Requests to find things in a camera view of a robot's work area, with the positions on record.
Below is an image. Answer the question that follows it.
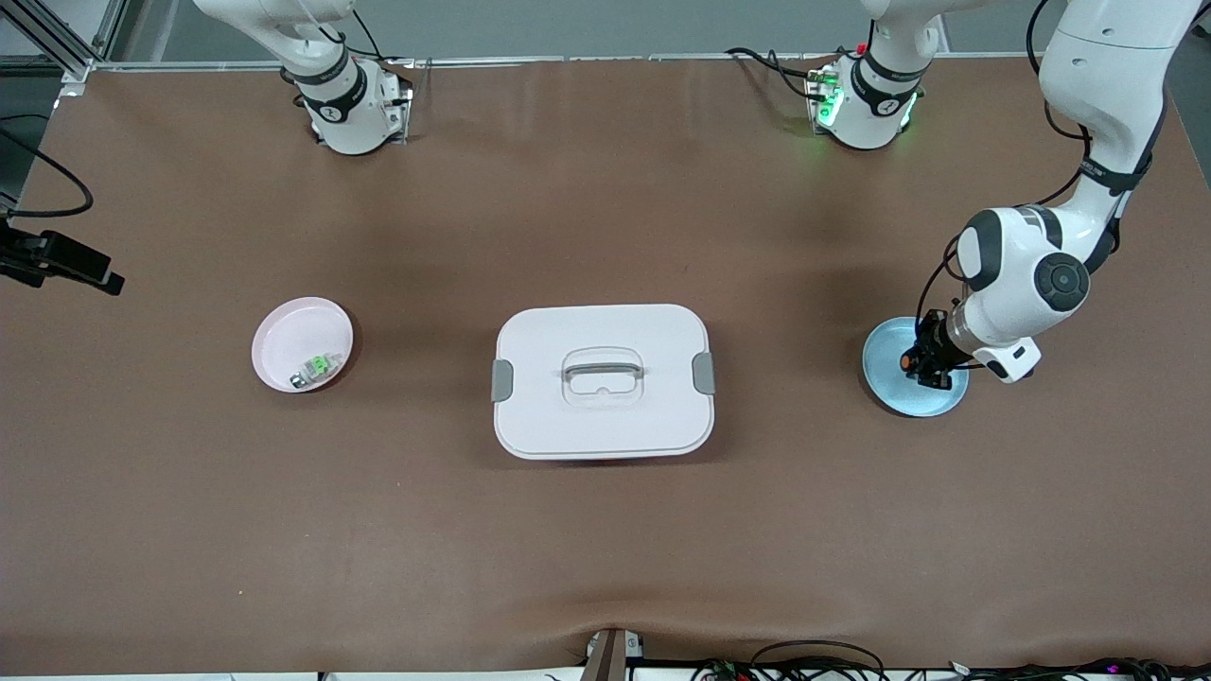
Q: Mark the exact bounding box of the white lidded box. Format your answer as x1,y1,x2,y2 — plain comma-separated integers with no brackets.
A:
491,304,717,462

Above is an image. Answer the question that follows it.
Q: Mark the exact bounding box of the light blue round plate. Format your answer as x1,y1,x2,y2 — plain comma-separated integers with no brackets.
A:
862,317,970,418

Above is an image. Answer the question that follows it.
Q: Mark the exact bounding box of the pink round plate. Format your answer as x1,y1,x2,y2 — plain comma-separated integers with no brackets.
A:
251,297,355,394

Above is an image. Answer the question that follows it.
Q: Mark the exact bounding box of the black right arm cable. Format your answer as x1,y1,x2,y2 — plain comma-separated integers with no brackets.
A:
0,115,94,218

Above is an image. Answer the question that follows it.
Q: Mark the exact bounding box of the aluminium frame profile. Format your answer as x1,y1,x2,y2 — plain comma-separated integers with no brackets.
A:
0,0,129,96

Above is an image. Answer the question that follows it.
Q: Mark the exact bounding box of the green and silver switch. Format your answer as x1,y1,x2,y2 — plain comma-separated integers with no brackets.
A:
290,352,342,390

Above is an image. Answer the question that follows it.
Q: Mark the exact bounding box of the black cable loop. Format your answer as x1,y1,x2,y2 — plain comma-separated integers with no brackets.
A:
750,640,886,680

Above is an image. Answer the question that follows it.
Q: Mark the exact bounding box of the tangled cable bundle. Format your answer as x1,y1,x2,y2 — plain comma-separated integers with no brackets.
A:
691,657,1211,681

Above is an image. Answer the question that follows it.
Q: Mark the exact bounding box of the black base power cable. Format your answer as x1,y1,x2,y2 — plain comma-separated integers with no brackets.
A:
726,47,824,100

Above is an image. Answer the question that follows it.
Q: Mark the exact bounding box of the metal table edge bracket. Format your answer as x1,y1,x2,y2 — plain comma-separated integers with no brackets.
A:
584,628,646,681

